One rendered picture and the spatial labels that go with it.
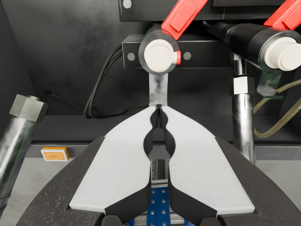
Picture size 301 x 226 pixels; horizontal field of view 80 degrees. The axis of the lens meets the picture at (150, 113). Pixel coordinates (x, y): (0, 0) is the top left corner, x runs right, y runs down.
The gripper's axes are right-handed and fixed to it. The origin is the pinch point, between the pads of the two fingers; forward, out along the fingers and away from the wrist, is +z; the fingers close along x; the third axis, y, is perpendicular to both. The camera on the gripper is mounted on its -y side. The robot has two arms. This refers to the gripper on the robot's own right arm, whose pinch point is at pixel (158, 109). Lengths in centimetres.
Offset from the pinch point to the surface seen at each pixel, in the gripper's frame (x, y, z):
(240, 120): 7.5, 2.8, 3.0
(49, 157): -23.2, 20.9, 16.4
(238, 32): 6.8, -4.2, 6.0
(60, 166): -96, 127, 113
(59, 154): -20.6, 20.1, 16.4
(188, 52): 4.1, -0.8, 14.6
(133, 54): -3.4, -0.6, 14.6
